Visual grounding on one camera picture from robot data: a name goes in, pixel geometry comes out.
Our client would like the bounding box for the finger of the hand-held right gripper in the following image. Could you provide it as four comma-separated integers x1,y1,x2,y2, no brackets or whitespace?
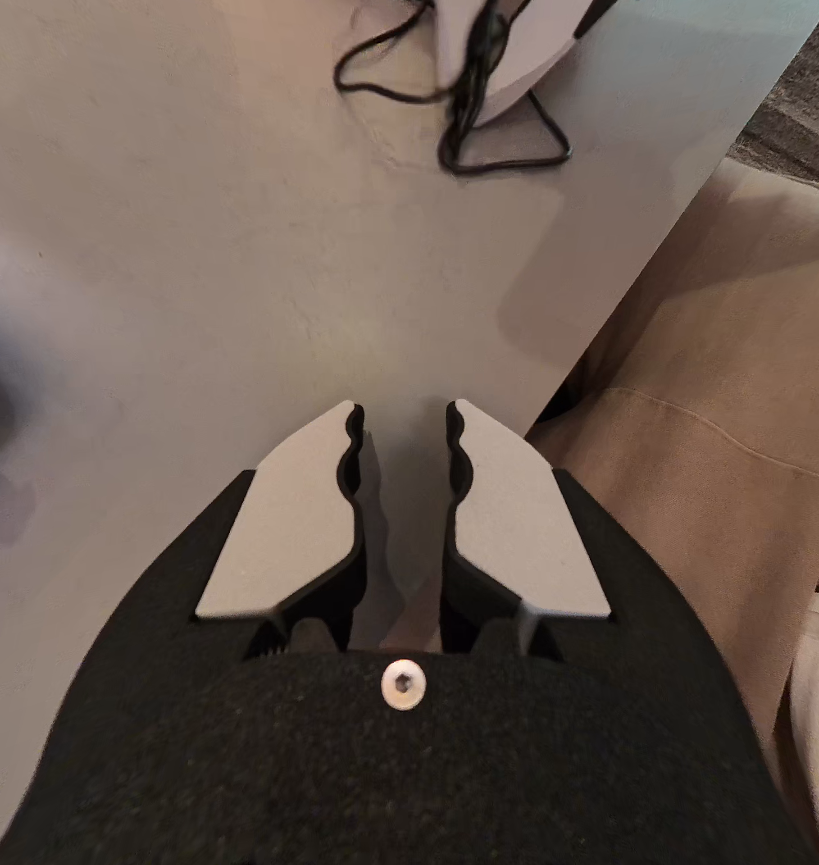
431,0,477,105
478,0,616,127

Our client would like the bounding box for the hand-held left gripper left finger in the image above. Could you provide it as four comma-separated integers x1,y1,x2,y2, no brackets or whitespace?
193,399,370,655

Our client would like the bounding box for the black cable with copper plug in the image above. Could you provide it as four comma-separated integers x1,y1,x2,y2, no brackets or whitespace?
333,0,574,175

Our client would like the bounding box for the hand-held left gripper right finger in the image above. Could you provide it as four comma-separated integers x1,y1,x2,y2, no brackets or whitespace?
441,397,614,656

